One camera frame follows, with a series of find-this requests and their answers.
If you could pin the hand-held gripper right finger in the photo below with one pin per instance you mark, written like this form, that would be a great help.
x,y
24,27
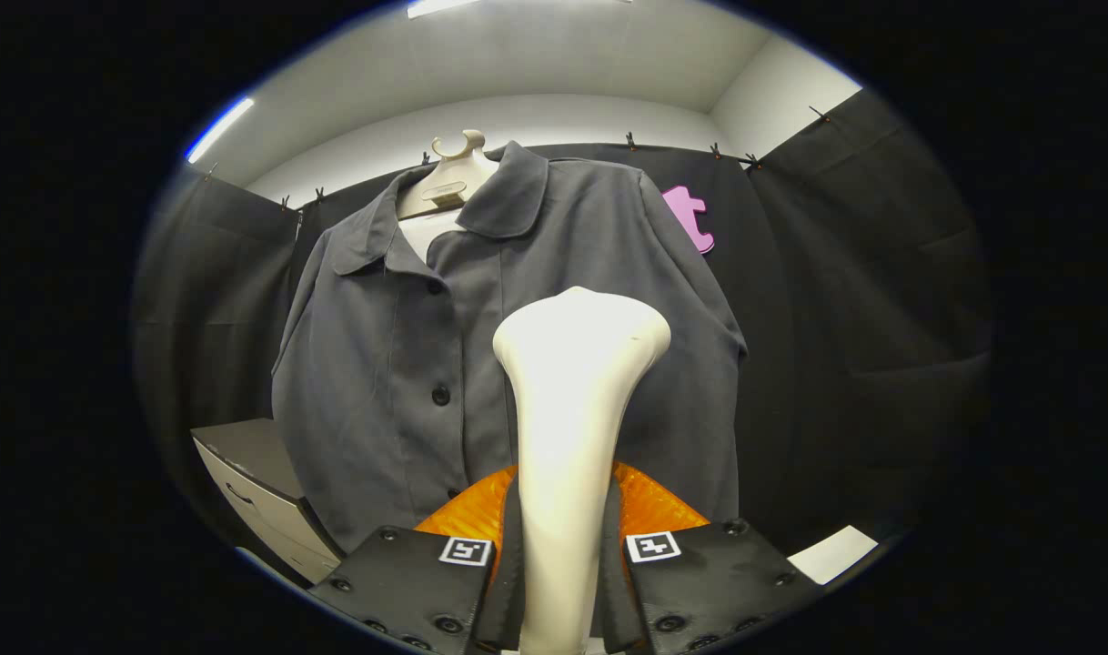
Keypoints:
x,y
614,591

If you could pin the white garment steamer head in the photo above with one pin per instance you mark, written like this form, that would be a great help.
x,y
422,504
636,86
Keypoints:
x,y
572,391

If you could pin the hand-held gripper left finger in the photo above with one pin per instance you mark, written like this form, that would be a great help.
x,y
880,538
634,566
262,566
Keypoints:
x,y
504,582

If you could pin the narrow ceiling light strip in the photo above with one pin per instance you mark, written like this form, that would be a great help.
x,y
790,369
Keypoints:
x,y
219,129

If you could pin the grey-topped drawer cabinet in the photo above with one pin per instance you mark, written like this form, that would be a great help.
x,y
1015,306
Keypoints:
x,y
254,464

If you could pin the white side table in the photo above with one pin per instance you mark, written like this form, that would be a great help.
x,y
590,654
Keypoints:
x,y
834,553

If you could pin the row of black backdrop clips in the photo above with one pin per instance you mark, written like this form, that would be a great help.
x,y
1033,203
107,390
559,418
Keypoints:
x,y
629,141

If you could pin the grey button-up shirt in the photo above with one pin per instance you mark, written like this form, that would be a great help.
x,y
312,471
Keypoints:
x,y
381,364

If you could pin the rectangular ceiling light panel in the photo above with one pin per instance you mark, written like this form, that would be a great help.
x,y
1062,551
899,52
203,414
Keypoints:
x,y
440,5

